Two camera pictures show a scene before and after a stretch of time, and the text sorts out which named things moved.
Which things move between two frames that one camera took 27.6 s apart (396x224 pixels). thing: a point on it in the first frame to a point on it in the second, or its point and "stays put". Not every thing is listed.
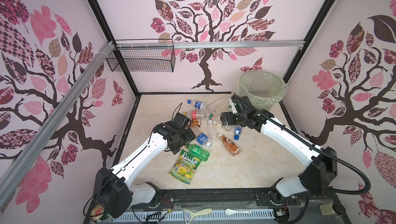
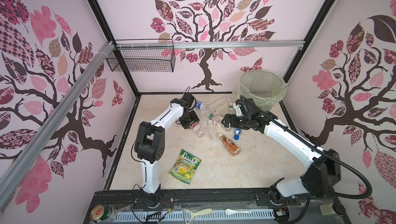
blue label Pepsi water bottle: [197, 104] stays put
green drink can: [98, 213] stays put
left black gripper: [189, 137] to [194, 118]
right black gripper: [229, 115] stays put
